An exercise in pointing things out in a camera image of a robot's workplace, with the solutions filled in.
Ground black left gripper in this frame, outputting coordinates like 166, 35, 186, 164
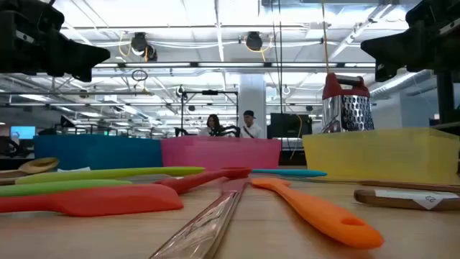
0, 0, 111, 83

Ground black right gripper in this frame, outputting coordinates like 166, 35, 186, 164
360, 0, 460, 83

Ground wooden spoon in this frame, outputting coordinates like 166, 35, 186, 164
0, 157, 60, 186

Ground green silicone spoon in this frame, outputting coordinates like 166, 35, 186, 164
16, 166, 206, 185

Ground green silicone spatula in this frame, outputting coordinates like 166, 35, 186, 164
0, 178, 133, 198

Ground brown utensil with white tag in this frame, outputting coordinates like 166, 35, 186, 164
354, 188, 460, 212

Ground teal silicone spatula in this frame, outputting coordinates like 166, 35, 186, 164
251, 168, 328, 178

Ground red silicone spoon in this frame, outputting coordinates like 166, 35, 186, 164
154, 166, 252, 195

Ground orange silicone spoon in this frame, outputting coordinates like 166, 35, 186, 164
251, 178, 385, 250

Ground copper metal knife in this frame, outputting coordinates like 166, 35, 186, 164
149, 178, 251, 259

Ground blue plastic bin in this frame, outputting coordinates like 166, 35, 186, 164
34, 135, 163, 171

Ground blue lit background monitor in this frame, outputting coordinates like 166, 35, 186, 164
9, 125, 37, 140

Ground yellow plastic bin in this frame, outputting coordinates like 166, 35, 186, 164
302, 127, 460, 185

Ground black background monitor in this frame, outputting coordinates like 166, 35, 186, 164
267, 113, 313, 140

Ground red silicone spatula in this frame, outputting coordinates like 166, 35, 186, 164
0, 183, 184, 217

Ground person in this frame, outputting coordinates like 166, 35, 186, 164
239, 109, 264, 140
197, 114, 231, 137

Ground pink plastic bin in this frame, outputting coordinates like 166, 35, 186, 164
160, 135, 282, 171

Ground black ceiling cable reel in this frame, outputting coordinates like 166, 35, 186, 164
245, 31, 264, 52
130, 32, 158, 63

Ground yellow hanging cord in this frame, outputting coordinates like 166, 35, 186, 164
321, 0, 330, 75

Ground steel box grater red handle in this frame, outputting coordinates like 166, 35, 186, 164
321, 73, 375, 134

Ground black hanging cable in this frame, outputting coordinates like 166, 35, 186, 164
271, 0, 285, 152

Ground black background camera frame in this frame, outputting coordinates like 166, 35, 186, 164
180, 89, 239, 137

